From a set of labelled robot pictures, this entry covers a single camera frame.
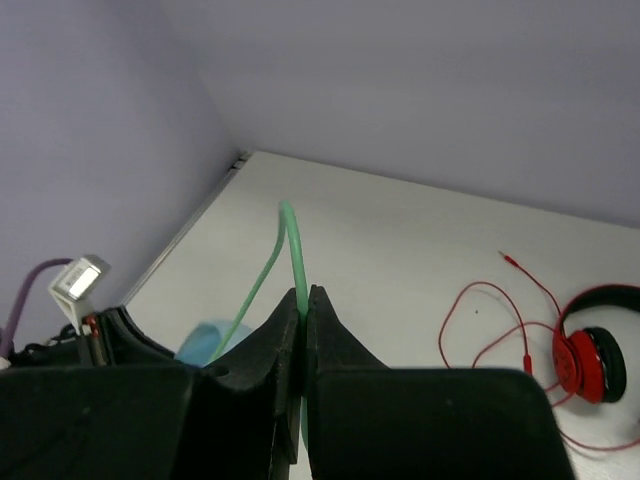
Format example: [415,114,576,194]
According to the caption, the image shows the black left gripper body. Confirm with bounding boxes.
[1,305,176,368]

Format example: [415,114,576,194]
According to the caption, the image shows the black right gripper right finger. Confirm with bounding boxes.
[306,286,574,480]

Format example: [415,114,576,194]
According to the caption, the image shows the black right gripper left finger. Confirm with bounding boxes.
[1,292,300,479]

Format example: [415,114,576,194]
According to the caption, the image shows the light blue headphones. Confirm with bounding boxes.
[174,319,252,367]

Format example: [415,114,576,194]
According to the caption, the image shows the red black headphones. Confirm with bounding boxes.
[552,284,639,404]

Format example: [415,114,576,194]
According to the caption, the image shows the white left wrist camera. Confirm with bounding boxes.
[48,254,111,334]

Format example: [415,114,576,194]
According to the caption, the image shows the red headphone cable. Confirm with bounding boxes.
[438,250,640,459]

